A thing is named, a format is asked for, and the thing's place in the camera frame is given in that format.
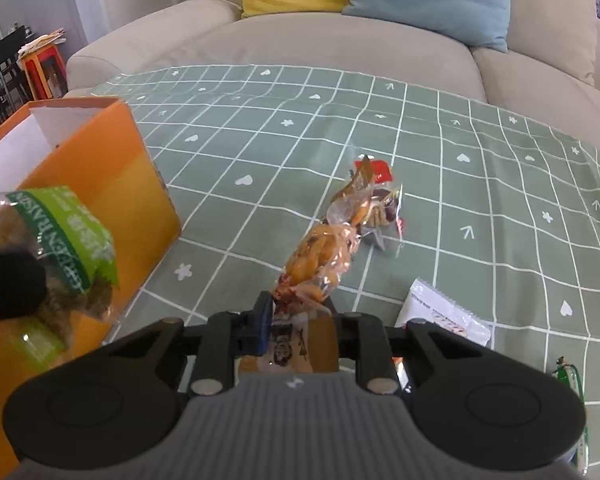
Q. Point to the beige pillow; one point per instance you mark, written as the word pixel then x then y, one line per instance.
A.
pixel 550 10

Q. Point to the green label raisin packet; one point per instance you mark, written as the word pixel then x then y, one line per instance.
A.
pixel 80 240

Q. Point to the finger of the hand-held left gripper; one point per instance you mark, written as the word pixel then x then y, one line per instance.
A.
pixel 10 285

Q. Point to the beige sofa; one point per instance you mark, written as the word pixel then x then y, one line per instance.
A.
pixel 330 40

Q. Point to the green checkered tablecloth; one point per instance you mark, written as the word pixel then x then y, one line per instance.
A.
pixel 280 160

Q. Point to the red stool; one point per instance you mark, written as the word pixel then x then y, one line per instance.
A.
pixel 42 72

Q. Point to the clear orange snack packet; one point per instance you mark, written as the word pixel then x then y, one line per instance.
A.
pixel 315 260

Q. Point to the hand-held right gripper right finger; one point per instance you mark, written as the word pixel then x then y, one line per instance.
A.
pixel 350 335

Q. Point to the green candy packet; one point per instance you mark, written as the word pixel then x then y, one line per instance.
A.
pixel 572 385

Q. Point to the clear nut packet red label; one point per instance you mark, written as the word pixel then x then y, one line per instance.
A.
pixel 375 200

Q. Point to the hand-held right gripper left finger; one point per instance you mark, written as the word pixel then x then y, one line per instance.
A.
pixel 262 325

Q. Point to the orange cardboard box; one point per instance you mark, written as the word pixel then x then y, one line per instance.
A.
pixel 120 200

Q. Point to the pale cloth on stool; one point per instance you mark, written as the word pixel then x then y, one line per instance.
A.
pixel 40 42

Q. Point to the red white snack packet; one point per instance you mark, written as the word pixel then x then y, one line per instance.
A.
pixel 440 310

